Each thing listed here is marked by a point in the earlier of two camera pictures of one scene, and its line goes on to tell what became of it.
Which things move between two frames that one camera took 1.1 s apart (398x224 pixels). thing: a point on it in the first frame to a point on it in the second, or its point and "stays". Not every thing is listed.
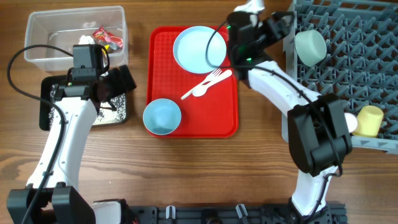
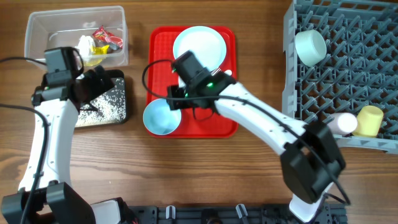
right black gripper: [268, 29] to [174, 99]
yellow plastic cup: [369, 121] stays
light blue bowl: [161, 116] stays
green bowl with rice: [310, 46] stays
